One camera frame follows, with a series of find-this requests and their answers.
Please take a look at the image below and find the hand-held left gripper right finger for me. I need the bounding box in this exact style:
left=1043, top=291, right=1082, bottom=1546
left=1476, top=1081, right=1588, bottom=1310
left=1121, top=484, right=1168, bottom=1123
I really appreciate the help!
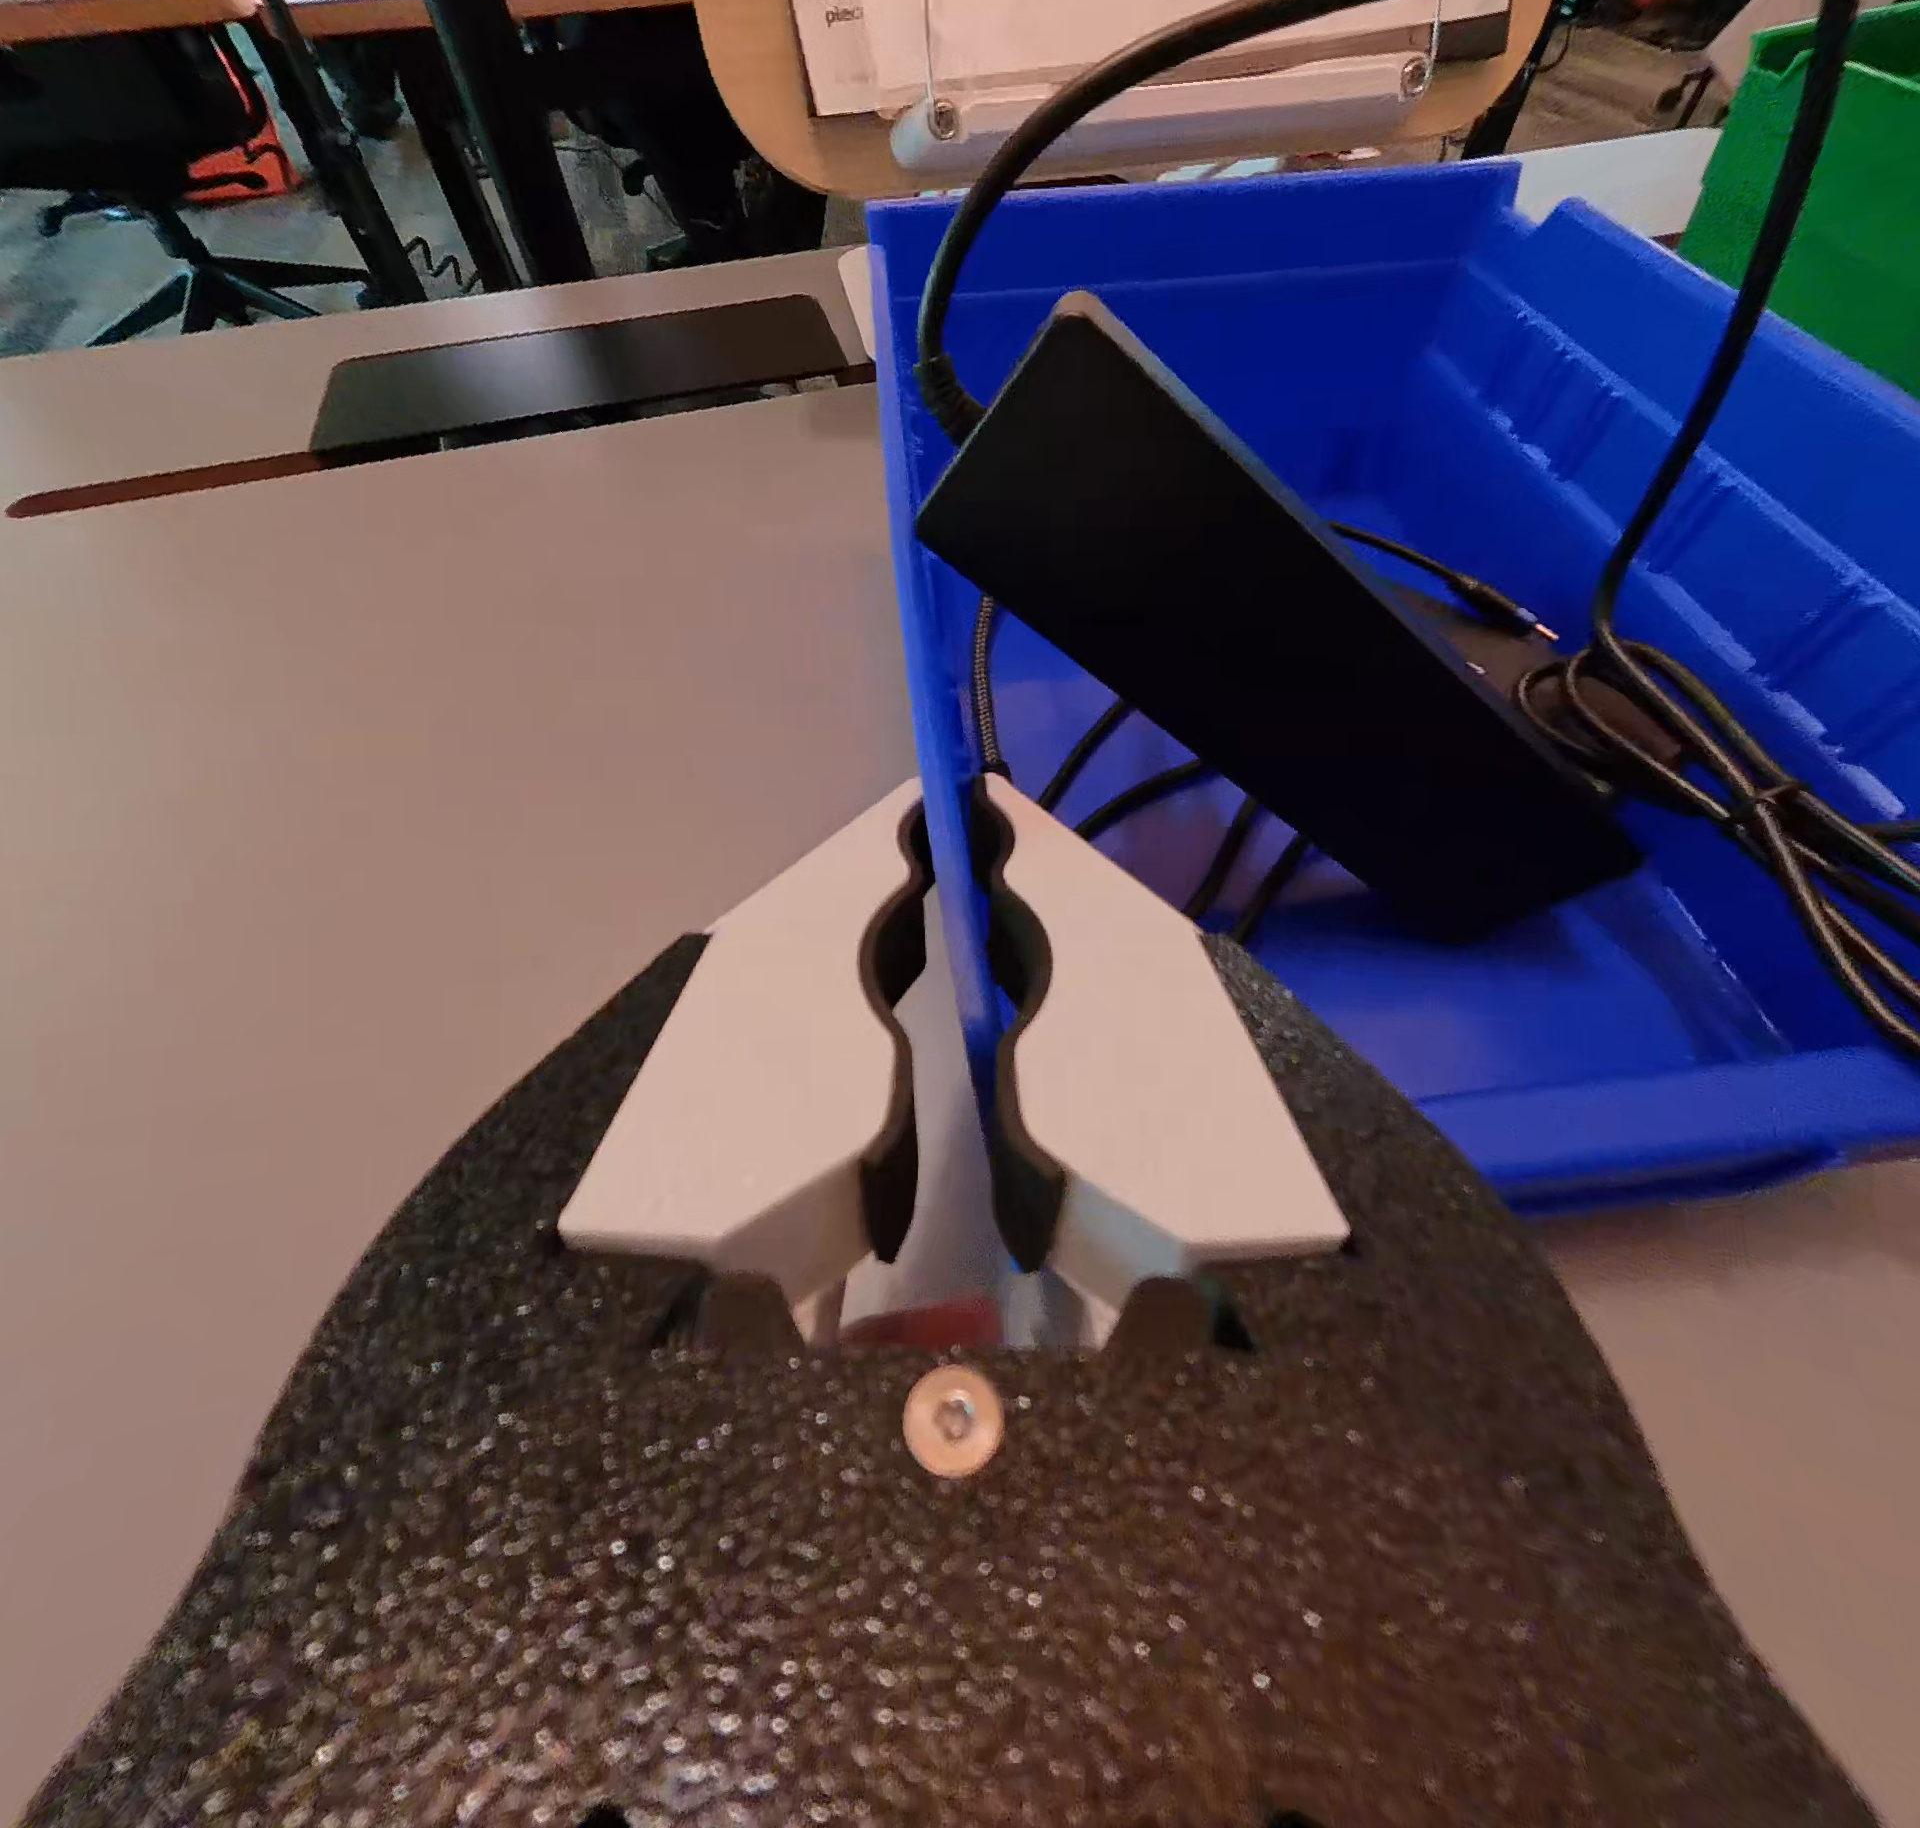
left=972, top=773, right=1355, bottom=1346

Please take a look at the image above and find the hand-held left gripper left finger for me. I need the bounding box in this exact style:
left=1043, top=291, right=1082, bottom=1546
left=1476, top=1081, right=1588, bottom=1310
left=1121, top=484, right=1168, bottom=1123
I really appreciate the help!
left=558, top=784, right=929, bottom=1346

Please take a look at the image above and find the grey braided usb cable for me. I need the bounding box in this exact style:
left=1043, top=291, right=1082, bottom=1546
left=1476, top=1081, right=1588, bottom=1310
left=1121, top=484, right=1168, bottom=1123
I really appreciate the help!
left=966, top=591, right=1008, bottom=811

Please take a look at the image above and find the thick black hub cable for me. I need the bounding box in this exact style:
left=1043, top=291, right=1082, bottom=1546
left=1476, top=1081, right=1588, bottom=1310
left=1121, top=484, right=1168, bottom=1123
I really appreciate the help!
left=914, top=0, right=1920, bottom=1067

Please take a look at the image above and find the blue plastic bin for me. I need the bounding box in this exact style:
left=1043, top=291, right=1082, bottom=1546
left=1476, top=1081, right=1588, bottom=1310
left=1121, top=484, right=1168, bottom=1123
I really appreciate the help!
left=865, top=160, right=1920, bottom=1216

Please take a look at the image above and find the green plastic bin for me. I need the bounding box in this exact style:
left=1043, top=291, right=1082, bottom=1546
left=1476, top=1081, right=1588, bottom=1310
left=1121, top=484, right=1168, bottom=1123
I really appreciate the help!
left=1679, top=20, right=1920, bottom=399

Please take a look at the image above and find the black office chair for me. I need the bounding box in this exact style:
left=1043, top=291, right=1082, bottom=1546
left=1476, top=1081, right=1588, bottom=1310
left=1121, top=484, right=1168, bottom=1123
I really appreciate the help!
left=0, top=29, right=377, bottom=348

